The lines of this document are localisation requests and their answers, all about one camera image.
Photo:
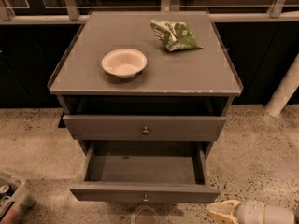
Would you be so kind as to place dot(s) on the white diagonal post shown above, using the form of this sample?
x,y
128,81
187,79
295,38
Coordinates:
x,y
286,88

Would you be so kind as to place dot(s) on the grey drawer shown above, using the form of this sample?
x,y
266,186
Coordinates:
x,y
144,128
145,172

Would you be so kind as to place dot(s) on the green chip bag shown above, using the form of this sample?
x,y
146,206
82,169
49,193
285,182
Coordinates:
x,y
175,35

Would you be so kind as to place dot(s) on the metal railing frame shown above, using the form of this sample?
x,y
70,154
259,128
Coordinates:
x,y
78,11

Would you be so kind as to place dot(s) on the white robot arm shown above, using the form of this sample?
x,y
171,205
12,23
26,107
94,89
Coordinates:
x,y
250,212

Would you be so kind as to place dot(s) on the soda can in bin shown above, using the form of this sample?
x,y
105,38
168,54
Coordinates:
x,y
4,189

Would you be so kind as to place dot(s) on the white paper bowl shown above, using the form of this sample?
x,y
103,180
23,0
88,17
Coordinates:
x,y
124,63

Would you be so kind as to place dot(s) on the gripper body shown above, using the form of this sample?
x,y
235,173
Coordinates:
x,y
253,212

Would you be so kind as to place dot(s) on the clear plastic storage bin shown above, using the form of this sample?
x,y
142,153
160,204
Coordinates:
x,y
18,200

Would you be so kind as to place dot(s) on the grey top drawer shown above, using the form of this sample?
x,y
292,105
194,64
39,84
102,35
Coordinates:
x,y
144,128

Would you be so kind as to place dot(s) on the grey drawer cabinet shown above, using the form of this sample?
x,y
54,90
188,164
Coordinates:
x,y
198,82

